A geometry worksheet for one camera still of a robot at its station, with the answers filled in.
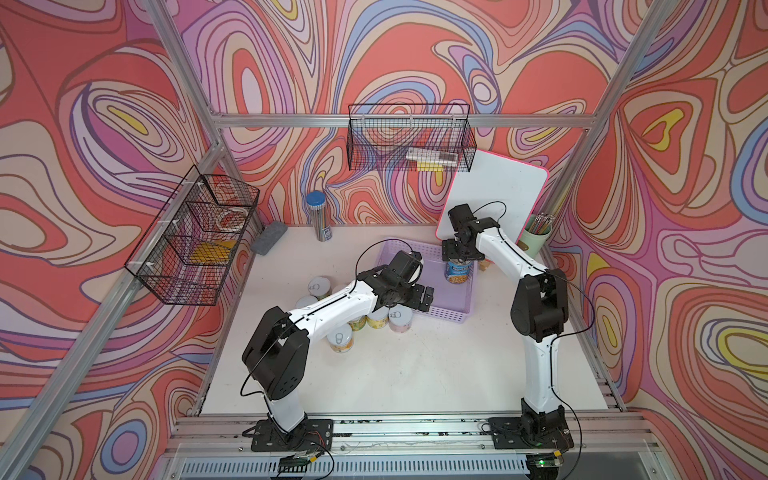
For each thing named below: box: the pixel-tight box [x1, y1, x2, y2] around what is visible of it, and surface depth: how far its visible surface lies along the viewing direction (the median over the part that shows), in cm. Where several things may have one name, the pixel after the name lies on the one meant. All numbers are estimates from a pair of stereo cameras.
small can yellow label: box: [366, 316, 389, 329], surface depth 93 cm
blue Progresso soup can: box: [444, 259, 473, 284], surface depth 98 cm
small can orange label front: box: [326, 323, 354, 353], surface depth 86 cm
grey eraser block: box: [250, 221, 288, 256], surface depth 114 cm
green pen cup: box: [517, 212, 555, 258], surface depth 101 cm
